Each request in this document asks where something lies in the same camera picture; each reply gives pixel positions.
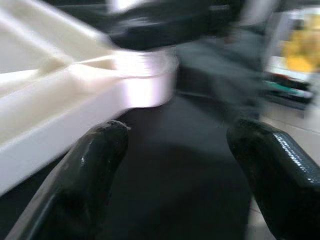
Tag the white plastic table leg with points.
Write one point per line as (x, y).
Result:
(145, 63)

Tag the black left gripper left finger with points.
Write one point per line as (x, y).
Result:
(80, 180)

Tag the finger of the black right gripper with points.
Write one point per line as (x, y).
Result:
(160, 30)

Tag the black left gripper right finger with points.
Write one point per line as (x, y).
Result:
(280, 180)

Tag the white plastic table top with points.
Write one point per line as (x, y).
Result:
(50, 100)

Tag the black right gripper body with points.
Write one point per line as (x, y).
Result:
(225, 17)

